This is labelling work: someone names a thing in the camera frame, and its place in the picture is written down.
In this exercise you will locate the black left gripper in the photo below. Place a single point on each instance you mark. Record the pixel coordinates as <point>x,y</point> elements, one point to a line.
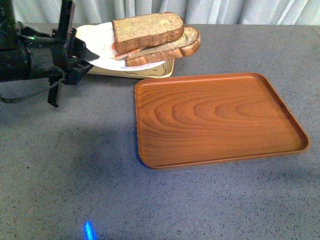
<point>61,57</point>

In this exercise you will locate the white round plate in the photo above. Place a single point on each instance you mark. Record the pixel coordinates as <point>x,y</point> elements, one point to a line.
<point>99,39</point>

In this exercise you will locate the bread slice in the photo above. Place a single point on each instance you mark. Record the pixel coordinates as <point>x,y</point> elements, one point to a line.
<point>185,46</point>
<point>147,30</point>

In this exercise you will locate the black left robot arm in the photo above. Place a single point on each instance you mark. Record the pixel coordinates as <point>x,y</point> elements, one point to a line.
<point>27,54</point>

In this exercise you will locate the fried egg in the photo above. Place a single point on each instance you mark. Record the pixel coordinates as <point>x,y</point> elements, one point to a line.
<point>117,53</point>

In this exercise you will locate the yellow bear tray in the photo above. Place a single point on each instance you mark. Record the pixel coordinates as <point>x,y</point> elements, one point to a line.
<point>161,71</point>

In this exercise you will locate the grey curtain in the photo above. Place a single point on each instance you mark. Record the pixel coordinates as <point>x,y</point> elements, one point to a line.
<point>221,12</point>

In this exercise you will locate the brown wooden tray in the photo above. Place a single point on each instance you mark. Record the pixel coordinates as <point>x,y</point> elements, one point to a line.
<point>193,120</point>

